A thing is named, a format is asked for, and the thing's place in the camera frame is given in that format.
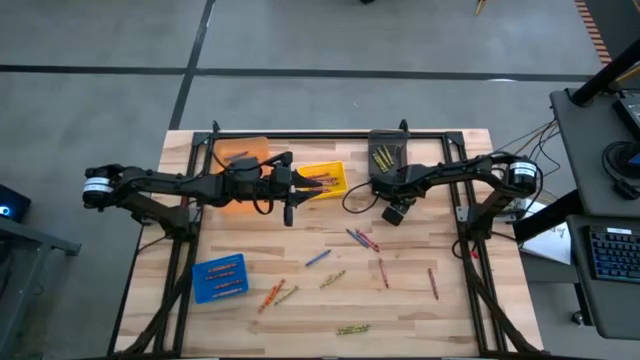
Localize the backlit keyboard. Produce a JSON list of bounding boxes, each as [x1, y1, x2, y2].
[[588, 225, 640, 285]]

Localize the grey keyboard desk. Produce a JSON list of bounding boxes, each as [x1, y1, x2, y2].
[[566, 213, 640, 342]]

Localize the pink red crayon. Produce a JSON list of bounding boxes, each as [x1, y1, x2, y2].
[[377, 256, 391, 290]]

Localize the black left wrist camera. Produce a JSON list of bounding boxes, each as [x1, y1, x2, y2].
[[233, 156, 263, 183]]

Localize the black diagonal bar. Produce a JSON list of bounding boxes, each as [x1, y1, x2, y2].
[[512, 189, 585, 245]]

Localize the black pole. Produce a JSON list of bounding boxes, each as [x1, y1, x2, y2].
[[571, 38, 640, 108]]

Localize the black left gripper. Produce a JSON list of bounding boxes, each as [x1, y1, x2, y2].
[[262, 152, 324, 228]]

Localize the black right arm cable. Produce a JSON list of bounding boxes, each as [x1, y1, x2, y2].
[[341, 180, 380, 215]]

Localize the orange translucent plastic bin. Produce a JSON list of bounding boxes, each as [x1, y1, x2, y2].
[[207, 135, 273, 217]]

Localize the black box with blue light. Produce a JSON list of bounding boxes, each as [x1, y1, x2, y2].
[[0, 183, 32, 224]]

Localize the white paper sheet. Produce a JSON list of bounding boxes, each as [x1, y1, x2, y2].
[[518, 199, 574, 266]]

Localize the grey plastic bin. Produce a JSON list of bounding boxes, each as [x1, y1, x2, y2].
[[367, 130, 411, 181]]

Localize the purple blue crayon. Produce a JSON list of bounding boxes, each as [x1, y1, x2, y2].
[[345, 228, 370, 249]]

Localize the grey side cart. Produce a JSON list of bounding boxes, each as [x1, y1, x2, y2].
[[0, 217, 83, 359]]

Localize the black headphones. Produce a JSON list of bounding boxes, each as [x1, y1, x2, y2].
[[601, 139, 640, 201]]

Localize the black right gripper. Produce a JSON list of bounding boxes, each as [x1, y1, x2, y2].
[[373, 167, 429, 227]]

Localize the yellow plastic basket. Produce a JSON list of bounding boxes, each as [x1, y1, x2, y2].
[[297, 160, 350, 201]]

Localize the blue plastic basket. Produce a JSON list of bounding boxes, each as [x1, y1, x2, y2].
[[191, 252, 250, 305]]

